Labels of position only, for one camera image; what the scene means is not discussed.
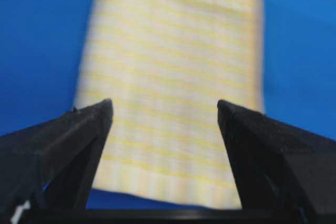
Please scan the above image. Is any yellow striped towel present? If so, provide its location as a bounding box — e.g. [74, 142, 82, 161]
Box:
[75, 0, 263, 209]

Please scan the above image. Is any blue table cloth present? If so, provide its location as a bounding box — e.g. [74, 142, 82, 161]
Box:
[1, 0, 335, 209]

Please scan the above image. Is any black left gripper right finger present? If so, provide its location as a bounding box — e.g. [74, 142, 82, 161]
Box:
[217, 100, 335, 223]

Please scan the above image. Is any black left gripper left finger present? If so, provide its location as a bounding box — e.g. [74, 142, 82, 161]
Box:
[1, 99, 113, 223]

